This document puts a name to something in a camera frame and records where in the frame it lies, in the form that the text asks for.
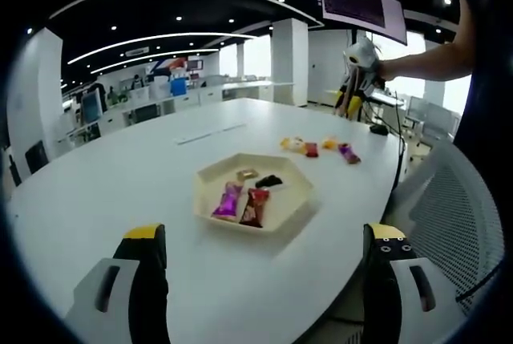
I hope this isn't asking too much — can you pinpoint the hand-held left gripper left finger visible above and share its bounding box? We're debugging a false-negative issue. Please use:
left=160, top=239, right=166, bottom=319
left=66, top=222, right=170, bottom=344

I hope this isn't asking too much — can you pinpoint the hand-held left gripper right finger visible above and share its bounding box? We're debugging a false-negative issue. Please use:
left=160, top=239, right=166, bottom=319
left=362, top=222, right=462, bottom=344

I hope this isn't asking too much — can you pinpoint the purple food packet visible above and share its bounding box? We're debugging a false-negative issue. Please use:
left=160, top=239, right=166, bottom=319
left=337, top=142, right=362, bottom=165
left=211, top=180, right=245, bottom=221

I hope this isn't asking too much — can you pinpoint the black food packet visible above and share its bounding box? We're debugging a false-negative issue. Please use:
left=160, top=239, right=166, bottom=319
left=255, top=174, right=284, bottom=189

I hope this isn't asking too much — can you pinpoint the beige hexagonal container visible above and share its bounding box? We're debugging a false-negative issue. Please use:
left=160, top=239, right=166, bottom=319
left=193, top=152, right=314, bottom=233

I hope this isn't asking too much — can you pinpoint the large red food packet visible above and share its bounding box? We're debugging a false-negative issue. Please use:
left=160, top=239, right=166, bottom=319
left=239, top=188, right=270, bottom=228

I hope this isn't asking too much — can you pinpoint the person's right hand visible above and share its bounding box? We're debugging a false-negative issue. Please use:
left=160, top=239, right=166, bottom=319
left=375, top=60, right=398, bottom=89

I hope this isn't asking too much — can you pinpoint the white side desk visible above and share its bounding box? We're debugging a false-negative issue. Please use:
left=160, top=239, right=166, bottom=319
left=368, top=91, right=410, bottom=107

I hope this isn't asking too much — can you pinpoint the grey office chair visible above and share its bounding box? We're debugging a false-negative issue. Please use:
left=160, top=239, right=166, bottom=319
left=404, top=95, right=426, bottom=132
left=422, top=102, right=460, bottom=140

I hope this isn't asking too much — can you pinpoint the white square column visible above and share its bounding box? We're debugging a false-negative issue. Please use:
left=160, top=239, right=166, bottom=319
left=271, top=18, right=309, bottom=107

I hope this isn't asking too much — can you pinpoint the overhead monitor screen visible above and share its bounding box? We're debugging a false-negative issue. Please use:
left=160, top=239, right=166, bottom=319
left=314, top=0, right=409, bottom=47

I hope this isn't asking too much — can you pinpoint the white mesh office chair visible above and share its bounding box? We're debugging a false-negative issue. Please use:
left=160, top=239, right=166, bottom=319
left=390, top=141, right=504, bottom=317

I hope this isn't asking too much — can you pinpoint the person's dark shirt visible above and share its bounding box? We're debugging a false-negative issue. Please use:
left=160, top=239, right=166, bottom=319
left=454, top=0, right=510, bottom=148

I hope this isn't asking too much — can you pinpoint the light blue desk monitor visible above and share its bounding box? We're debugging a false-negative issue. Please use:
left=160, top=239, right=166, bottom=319
left=81, top=90, right=103, bottom=123

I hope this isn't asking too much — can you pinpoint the black cable over chair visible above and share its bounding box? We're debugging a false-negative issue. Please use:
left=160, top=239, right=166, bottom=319
left=454, top=263, right=502, bottom=303

